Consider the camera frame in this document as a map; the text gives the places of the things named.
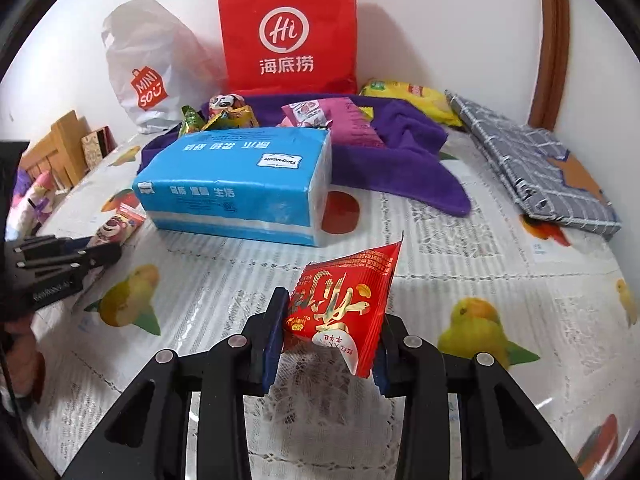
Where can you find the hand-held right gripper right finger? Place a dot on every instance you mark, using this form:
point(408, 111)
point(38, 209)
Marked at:
point(382, 376)

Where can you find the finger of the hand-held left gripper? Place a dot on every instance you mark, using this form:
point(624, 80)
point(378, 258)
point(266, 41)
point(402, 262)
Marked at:
point(50, 243)
point(60, 262)

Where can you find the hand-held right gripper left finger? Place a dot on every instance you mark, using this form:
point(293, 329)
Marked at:
point(274, 352)

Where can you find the pink bear print snack packet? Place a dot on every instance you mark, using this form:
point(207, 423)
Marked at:
point(114, 226)

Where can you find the red snack packet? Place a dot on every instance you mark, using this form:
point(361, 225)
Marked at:
point(340, 305)

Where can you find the large pink snack packet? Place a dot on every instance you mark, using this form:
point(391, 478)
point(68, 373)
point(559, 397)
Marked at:
point(350, 125)

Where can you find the person's left hand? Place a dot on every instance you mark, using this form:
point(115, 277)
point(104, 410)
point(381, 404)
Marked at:
point(22, 360)

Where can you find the fruit print table cover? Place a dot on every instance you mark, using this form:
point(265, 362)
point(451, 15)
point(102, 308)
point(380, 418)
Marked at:
point(240, 275)

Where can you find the wooden furniture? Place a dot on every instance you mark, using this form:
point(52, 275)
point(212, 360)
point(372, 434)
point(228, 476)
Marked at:
point(55, 150)

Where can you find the patterned brown box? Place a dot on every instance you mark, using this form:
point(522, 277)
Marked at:
point(97, 147)

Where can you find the blue tissue pack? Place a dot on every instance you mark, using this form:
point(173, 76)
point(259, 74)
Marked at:
point(235, 185)

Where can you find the green candy wrapper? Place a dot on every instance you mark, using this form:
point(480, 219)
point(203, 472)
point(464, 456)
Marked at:
point(192, 120)
point(235, 119)

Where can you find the white plastic bag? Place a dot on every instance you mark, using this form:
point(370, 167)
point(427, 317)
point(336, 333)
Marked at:
point(145, 50)

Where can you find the purple towel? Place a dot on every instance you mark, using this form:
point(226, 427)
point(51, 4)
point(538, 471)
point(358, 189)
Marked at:
point(405, 160)

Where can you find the pink cartoon face snack packet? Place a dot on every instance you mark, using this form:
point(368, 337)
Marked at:
point(223, 104)

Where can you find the grey checkered folded cloth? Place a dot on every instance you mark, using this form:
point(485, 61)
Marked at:
point(530, 165)

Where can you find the yellow chips bag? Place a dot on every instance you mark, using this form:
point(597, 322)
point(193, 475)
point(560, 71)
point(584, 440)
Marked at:
point(410, 97)

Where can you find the red paper bag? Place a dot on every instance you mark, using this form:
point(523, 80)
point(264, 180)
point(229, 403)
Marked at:
point(285, 25)

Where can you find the wooden door frame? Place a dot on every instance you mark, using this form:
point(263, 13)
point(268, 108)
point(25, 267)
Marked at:
point(550, 40)

